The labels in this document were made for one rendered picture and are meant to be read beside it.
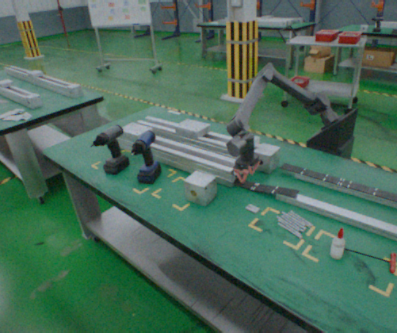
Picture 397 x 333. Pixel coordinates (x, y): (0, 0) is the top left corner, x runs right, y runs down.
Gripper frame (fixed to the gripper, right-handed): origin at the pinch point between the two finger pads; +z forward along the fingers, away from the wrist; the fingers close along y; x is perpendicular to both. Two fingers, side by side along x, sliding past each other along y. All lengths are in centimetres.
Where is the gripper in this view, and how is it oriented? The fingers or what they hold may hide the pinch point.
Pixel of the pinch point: (246, 176)
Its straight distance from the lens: 137.6
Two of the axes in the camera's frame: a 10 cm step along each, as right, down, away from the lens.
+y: -6.1, 4.4, -6.6
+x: 7.9, 2.6, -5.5
